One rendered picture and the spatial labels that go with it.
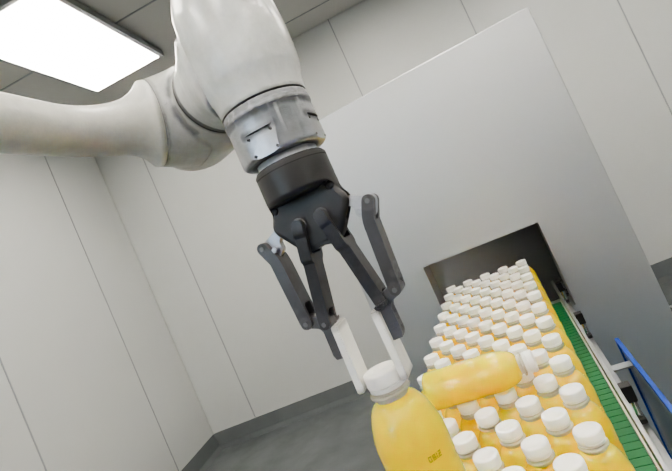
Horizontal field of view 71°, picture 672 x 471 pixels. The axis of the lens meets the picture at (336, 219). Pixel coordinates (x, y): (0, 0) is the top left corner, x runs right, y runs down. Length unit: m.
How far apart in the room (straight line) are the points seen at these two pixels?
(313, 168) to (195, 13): 0.18
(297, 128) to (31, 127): 0.24
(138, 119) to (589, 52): 4.51
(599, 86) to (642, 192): 0.99
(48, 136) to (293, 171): 0.24
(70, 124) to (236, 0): 0.21
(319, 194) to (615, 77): 4.51
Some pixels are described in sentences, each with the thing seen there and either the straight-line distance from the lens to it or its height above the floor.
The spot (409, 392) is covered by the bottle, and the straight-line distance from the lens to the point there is 0.49.
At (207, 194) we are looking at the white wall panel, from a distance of 4.92.
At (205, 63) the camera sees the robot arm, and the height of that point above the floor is 1.68.
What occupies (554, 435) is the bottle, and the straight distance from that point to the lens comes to 0.84.
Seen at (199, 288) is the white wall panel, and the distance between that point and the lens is 5.04.
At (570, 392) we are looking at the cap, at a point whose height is 1.11.
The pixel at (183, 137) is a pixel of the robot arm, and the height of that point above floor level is 1.66.
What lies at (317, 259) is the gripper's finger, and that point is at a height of 1.47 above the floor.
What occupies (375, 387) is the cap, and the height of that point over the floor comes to 1.34.
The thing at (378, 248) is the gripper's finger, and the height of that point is 1.46.
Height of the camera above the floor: 1.49
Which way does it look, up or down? 2 degrees up
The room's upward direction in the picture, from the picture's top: 24 degrees counter-clockwise
